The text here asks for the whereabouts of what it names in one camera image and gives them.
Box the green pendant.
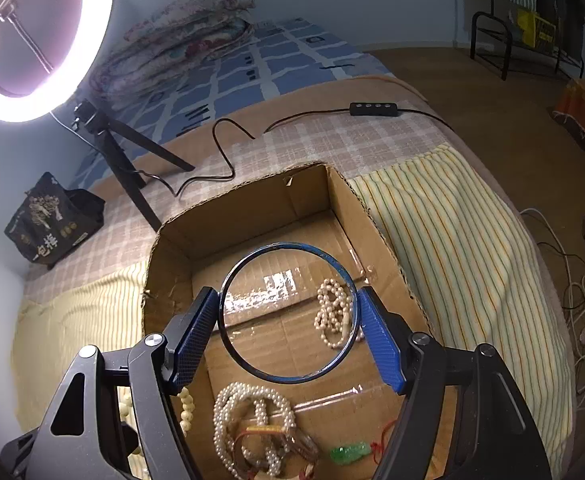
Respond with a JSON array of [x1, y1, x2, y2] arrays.
[[329, 420, 398, 467]]

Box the round ring light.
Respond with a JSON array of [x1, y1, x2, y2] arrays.
[[0, 0, 116, 123]]

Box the pink plaid sheet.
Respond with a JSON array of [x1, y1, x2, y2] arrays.
[[22, 77, 453, 306]]

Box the blue patterned bedsheet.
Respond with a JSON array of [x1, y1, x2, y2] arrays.
[[70, 17, 388, 191]]

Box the brown translucent bangle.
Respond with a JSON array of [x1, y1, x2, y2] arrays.
[[282, 427, 320, 473]]

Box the red cord bracelet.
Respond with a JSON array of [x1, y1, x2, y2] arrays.
[[232, 422, 293, 480]]

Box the black tripod stand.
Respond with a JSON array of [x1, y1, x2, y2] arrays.
[[70, 102, 196, 231]]

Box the black inline cable controller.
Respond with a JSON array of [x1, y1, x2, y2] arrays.
[[348, 101, 399, 117]]

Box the white floor cables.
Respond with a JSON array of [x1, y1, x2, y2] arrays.
[[519, 207, 585, 411]]

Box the phone holder clamp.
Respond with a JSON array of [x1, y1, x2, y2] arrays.
[[0, 0, 56, 76]]

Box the black ring light cable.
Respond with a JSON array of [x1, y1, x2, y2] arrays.
[[47, 105, 453, 198]]

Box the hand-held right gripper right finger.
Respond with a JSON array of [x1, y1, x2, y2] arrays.
[[356, 286, 554, 480]]

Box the cardboard box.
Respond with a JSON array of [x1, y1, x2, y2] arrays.
[[142, 161, 465, 480]]

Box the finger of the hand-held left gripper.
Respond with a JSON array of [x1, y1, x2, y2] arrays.
[[0, 426, 48, 480]]

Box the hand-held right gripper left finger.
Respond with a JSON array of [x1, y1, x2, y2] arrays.
[[31, 286, 222, 480]]

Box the small pearl bracelet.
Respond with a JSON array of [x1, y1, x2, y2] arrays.
[[313, 279, 365, 350]]

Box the long pearl necklace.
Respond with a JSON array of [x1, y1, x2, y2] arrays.
[[212, 381, 298, 478]]

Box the folded floral quilt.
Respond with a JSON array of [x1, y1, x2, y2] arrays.
[[92, 0, 256, 106]]

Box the thin black hoop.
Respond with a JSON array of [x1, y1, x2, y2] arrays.
[[219, 242, 359, 387]]

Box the cream bead necklace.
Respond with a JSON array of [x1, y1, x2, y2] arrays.
[[120, 385, 196, 480]]

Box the black metal clothes rack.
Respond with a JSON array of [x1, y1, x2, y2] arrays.
[[469, 0, 585, 81]]

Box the yellow box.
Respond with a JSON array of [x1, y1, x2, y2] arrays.
[[515, 7, 555, 46]]

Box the black printed bag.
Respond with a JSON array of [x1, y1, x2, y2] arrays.
[[4, 171, 106, 271]]

